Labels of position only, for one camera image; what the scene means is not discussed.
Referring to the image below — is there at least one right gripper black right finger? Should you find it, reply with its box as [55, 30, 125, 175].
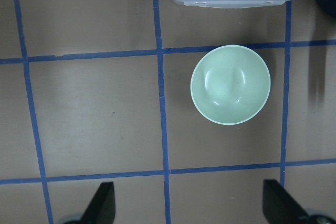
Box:
[262, 179, 309, 223]

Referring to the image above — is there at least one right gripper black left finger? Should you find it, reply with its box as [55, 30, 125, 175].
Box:
[81, 182, 116, 223]

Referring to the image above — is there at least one green bowl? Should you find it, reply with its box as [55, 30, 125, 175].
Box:
[190, 45, 271, 125]

